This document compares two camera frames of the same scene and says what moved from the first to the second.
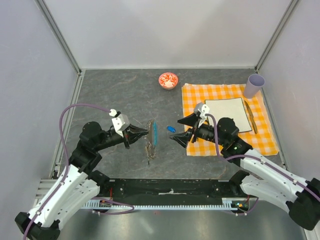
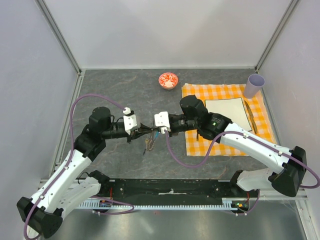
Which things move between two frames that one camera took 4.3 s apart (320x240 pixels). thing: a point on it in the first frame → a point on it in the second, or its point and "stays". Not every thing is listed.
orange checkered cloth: x=262 y=139 stays
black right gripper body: x=205 y=132 → x=179 y=124
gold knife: x=252 y=118 stays
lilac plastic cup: x=254 y=85 stays
